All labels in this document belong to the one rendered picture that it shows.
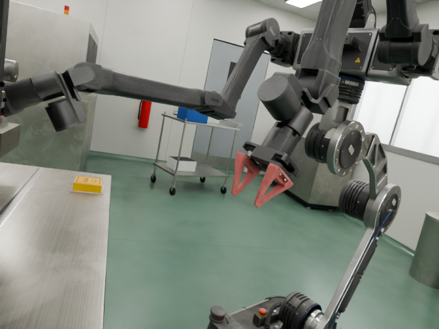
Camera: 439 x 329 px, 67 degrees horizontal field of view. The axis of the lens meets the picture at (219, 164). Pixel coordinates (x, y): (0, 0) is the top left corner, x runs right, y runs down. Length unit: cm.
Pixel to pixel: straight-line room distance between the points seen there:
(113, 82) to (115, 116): 444
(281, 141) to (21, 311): 46
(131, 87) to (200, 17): 464
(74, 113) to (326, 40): 55
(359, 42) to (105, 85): 81
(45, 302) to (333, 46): 62
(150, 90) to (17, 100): 31
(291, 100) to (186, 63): 481
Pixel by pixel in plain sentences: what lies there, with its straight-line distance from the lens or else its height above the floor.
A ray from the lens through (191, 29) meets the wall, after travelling 542.
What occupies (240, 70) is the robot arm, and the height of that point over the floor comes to 131.
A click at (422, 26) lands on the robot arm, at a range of 97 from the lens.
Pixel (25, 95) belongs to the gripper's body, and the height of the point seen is 113.
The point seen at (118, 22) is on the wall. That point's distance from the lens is 531.
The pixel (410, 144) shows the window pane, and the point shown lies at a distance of 446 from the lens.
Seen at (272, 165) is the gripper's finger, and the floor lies 112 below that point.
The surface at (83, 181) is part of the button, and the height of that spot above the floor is 92.
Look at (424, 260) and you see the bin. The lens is 355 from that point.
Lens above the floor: 121
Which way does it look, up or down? 11 degrees down
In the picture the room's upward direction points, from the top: 12 degrees clockwise
